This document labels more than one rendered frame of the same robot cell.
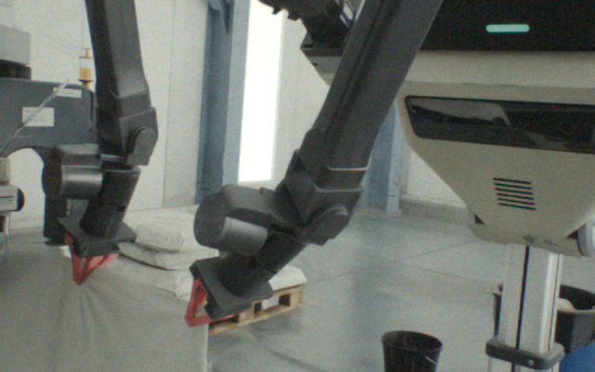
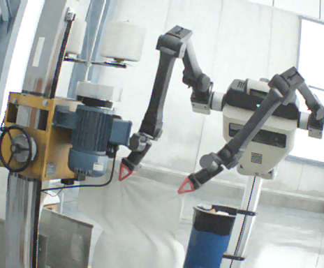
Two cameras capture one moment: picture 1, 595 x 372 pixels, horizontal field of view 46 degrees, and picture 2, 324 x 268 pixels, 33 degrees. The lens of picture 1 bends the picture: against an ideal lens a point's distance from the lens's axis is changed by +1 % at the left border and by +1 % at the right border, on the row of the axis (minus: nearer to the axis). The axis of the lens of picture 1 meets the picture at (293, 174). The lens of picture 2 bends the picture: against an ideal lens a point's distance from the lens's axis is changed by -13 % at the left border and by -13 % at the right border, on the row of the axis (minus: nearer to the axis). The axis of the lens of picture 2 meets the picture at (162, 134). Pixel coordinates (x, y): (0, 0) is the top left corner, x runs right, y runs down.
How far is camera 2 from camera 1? 1.78 m
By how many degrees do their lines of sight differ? 20
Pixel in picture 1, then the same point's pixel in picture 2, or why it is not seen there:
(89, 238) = (134, 165)
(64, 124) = not seen: hidden behind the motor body
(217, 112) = not seen: outside the picture
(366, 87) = (253, 131)
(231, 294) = (200, 183)
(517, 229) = (253, 169)
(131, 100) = (159, 119)
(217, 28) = (1, 31)
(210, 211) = (206, 159)
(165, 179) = not seen: outside the picture
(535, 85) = (270, 125)
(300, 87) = not seen: hidden behind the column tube
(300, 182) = (227, 152)
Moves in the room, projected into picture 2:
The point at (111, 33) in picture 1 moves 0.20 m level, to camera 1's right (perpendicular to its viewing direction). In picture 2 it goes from (160, 99) to (207, 107)
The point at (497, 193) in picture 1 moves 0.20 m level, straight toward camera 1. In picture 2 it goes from (251, 158) to (258, 162)
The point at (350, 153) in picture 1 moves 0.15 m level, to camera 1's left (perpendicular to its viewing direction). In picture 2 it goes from (244, 146) to (209, 140)
